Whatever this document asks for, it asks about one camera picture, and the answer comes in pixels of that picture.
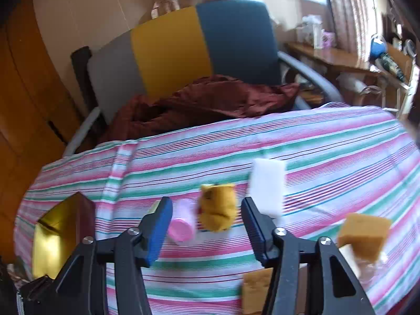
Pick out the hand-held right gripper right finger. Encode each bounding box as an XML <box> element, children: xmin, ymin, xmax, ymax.
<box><xmin>241</xmin><ymin>197</ymin><xmax>376</xmax><ymax>315</ymax></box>

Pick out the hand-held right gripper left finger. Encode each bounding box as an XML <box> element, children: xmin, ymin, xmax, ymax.
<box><xmin>52</xmin><ymin>197</ymin><xmax>173</xmax><ymax>315</ymax></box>

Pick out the pink plastic roll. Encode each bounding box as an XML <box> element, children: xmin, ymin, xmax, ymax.
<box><xmin>167</xmin><ymin>199</ymin><xmax>197</xmax><ymax>245</ymax></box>

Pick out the yellow bear plush toy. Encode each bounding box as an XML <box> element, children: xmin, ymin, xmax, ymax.
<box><xmin>196</xmin><ymin>183</ymin><xmax>237</xmax><ymax>232</ymax></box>

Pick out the brown sponge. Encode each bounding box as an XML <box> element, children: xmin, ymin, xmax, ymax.
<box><xmin>338</xmin><ymin>213</ymin><xmax>392</xmax><ymax>265</ymax></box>
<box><xmin>242</xmin><ymin>267</ymin><xmax>274</xmax><ymax>315</ymax></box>

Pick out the gold tin box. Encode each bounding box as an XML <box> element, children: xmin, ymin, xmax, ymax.
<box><xmin>32</xmin><ymin>192</ymin><xmax>96</xmax><ymax>281</ymax></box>

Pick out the white sponge block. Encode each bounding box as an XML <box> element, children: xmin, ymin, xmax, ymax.
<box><xmin>247</xmin><ymin>158</ymin><xmax>286</xmax><ymax>219</ymax></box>

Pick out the striped bedsheet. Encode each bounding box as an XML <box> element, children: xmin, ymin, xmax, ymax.
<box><xmin>15</xmin><ymin>102</ymin><xmax>420</xmax><ymax>315</ymax></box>

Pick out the clear plastic packet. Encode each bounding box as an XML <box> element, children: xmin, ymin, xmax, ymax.
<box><xmin>339</xmin><ymin>244</ymin><xmax>389</xmax><ymax>284</ymax></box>

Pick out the maroon cloth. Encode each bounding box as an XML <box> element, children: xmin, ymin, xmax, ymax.
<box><xmin>98</xmin><ymin>75</ymin><xmax>301</xmax><ymax>143</ymax></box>

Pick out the black bag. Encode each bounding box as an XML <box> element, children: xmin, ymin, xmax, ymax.
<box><xmin>15</xmin><ymin>277</ymin><xmax>58</xmax><ymax>315</ymax></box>

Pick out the grey yellow blue chair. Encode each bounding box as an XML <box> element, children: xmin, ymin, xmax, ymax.
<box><xmin>62</xmin><ymin>0</ymin><xmax>345</xmax><ymax>156</ymax></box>

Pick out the wooden wardrobe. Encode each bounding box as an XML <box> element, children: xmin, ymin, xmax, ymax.
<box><xmin>0</xmin><ymin>0</ymin><xmax>82</xmax><ymax>263</ymax></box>

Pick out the wooden desk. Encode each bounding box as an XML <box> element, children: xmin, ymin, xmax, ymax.
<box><xmin>284</xmin><ymin>41</ymin><xmax>381</xmax><ymax>82</ymax></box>

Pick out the white container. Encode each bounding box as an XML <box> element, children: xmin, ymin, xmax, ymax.
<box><xmin>302</xmin><ymin>15</ymin><xmax>324</xmax><ymax>50</ymax></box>

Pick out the blue round object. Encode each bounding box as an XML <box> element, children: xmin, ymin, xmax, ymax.
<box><xmin>371</xmin><ymin>36</ymin><xmax>388</xmax><ymax>61</ymax></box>

